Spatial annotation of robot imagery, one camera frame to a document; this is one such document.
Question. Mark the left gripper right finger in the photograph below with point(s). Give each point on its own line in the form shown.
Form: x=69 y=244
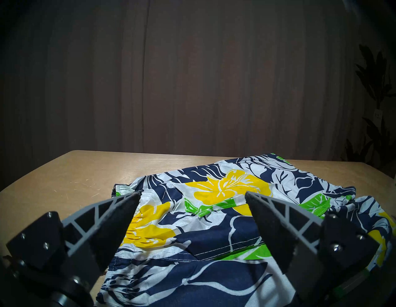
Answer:
x=287 y=235

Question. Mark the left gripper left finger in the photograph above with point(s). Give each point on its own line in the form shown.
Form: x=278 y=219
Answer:
x=102 y=229

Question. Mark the floral print shorts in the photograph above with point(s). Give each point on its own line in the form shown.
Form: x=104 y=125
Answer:
x=210 y=235

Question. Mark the brown pleated curtain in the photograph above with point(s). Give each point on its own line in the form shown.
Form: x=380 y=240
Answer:
x=198 y=77

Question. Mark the tall leafy plant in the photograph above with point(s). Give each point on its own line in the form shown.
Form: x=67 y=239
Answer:
x=376 y=77

